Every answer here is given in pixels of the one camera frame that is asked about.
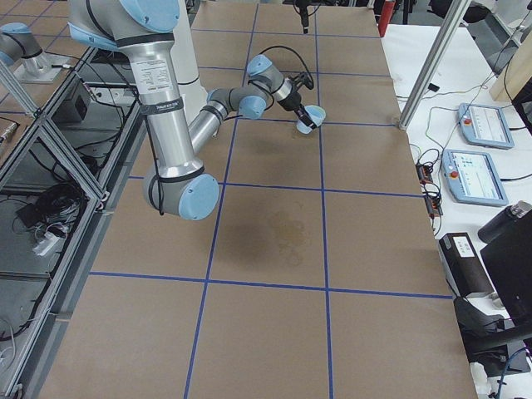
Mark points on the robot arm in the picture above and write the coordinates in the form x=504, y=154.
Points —
x=144, y=32

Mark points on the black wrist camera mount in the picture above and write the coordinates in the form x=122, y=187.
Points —
x=303, y=78

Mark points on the light blue plastic cup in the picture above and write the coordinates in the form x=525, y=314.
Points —
x=318, y=115

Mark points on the black monitor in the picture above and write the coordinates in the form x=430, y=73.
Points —
x=507, y=260

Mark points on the black water bottle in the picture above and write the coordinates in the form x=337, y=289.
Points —
x=503, y=220

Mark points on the teach pendant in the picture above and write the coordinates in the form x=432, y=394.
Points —
x=485, y=126
x=472, y=178

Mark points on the white pedestal column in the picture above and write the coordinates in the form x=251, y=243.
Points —
x=183, y=53

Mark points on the red fire extinguisher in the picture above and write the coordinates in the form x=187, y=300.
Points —
x=385, y=17

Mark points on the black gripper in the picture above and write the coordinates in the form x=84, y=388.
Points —
x=304, y=16
x=293, y=102

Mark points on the lower teach pendant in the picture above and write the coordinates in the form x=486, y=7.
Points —
x=472, y=178

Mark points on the black box on desk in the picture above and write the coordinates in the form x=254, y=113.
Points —
x=464, y=270

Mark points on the upper teach pendant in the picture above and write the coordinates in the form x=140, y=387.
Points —
x=485, y=126

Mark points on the aluminium frame post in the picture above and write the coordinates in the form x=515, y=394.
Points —
x=442, y=41

